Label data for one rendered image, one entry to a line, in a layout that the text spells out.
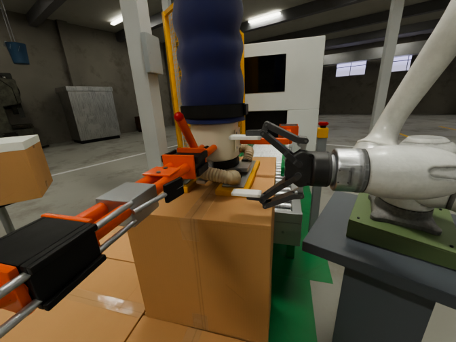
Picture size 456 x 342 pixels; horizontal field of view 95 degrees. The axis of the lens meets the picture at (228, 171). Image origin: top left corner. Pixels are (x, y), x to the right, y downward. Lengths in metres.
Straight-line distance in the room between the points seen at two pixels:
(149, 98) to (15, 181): 1.13
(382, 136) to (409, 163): 0.18
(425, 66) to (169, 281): 0.82
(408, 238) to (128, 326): 0.91
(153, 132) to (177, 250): 1.64
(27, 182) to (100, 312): 1.23
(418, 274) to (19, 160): 2.08
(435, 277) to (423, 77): 0.51
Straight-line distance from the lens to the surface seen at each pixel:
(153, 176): 0.45
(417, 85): 0.64
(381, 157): 0.47
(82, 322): 0.98
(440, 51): 0.63
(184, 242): 0.60
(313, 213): 1.88
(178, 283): 0.71
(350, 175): 0.46
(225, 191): 0.64
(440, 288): 0.81
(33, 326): 1.07
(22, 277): 0.26
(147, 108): 2.14
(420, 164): 0.49
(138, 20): 2.21
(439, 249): 0.86
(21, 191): 2.00
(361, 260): 0.79
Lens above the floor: 1.22
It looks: 19 degrees down
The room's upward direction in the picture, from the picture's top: 3 degrees counter-clockwise
